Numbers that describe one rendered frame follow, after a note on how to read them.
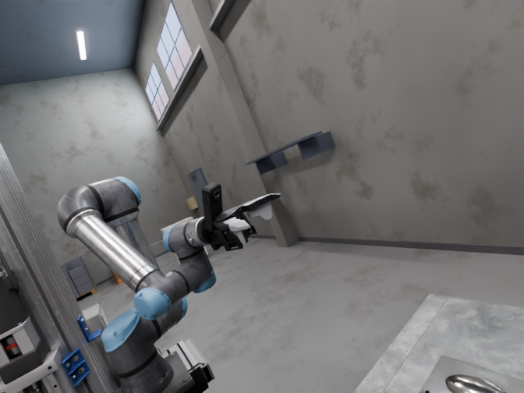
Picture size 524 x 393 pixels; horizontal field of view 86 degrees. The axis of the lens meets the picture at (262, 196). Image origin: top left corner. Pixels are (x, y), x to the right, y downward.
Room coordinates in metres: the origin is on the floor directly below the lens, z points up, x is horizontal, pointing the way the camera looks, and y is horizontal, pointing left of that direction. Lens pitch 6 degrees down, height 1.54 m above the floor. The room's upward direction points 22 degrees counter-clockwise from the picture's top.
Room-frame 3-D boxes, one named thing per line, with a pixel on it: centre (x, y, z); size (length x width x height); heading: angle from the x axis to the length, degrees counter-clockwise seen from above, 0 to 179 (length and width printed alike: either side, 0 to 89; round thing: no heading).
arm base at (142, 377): (0.81, 0.53, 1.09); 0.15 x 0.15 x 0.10
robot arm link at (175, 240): (0.77, 0.24, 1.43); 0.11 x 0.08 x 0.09; 55
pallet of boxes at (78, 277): (7.50, 5.79, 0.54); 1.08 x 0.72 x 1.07; 119
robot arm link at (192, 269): (0.75, 0.25, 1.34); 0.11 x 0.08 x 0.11; 145
